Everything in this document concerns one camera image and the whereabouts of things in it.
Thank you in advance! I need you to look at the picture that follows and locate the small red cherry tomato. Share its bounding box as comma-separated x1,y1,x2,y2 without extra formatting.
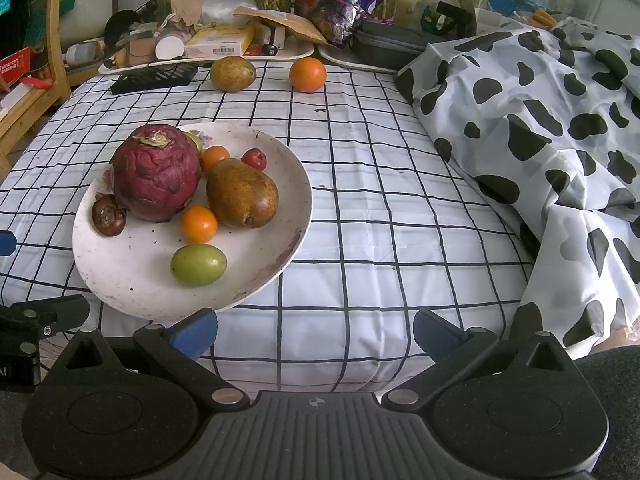
240,147,268,171

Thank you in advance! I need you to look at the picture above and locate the checked white sheet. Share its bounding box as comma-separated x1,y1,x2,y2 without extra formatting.
0,56,553,402

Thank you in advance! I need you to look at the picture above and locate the brown potato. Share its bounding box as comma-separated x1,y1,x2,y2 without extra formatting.
209,55,258,94

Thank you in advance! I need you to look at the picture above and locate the large orange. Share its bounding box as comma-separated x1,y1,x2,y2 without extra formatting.
289,56,328,94

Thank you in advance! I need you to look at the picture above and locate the red carton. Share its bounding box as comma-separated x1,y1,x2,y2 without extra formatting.
0,47,34,87

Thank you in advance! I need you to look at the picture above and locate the brown leather pouch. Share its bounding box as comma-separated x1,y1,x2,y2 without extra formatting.
124,40,159,66

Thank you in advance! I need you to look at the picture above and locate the wrinkled red dragon fruit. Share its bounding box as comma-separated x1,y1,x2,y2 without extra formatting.
110,124,204,224

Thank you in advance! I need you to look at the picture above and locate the black clip stand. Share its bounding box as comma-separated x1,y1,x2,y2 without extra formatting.
434,0,479,39

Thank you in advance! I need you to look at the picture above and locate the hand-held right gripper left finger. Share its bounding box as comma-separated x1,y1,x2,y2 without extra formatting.
62,307,251,408

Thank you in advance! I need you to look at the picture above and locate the small brown round fruit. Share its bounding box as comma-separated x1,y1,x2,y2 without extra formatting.
91,195,128,237

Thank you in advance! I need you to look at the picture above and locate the small orange tomato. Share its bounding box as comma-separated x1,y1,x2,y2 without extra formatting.
202,145,232,174

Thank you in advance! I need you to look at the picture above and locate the yellow cardboard box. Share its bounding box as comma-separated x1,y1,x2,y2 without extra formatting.
183,24,256,59

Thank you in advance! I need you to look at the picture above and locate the beige drawstring pouch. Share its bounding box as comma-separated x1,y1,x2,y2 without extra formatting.
166,0,207,29

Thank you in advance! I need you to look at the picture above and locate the wooden chair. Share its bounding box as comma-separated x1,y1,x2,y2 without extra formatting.
0,0,74,172

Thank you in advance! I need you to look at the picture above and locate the grey zip case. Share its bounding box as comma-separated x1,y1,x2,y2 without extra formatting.
349,19,447,72

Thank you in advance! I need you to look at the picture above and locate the white capped bottle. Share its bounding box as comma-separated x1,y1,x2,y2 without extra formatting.
153,30,194,60

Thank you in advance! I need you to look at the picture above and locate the white round plate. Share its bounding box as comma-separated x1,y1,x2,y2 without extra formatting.
71,122,315,322

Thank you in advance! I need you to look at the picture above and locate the brown pear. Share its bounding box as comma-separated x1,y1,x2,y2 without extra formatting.
205,158,280,230

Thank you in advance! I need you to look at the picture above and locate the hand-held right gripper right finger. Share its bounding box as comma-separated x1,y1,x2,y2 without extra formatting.
382,309,581,406

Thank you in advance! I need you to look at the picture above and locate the white plastic bag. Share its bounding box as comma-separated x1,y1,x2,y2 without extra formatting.
200,0,257,26

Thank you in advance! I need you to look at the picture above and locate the cow print cloth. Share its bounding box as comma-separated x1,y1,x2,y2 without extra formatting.
394,16,640,349

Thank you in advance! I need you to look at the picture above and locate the clear lying bottle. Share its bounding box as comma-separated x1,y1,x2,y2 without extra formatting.
64,41,107,67

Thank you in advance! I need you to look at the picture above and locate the brown paper envelope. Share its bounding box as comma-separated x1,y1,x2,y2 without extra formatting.
232,5,327,45

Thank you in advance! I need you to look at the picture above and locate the small yellow-orange citrus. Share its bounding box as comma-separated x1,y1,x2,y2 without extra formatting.
180,204,219,245

